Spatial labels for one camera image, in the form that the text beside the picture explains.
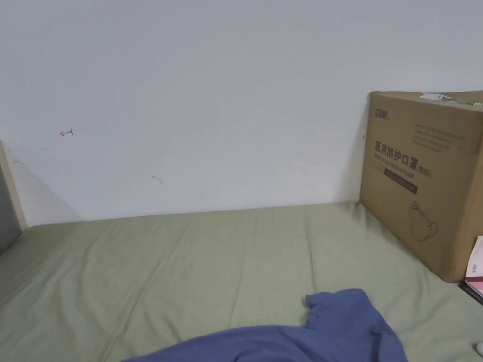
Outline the blue garment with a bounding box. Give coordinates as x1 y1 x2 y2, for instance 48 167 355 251
121 288 417 362

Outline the white and pink box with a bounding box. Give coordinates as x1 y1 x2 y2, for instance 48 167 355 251
458 235 483 304

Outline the brown cardboard carton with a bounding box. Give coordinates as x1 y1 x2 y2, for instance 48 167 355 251
358 90 483 283

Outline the bed with pale green sheet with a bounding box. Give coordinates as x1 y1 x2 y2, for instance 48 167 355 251
0 201 483 362

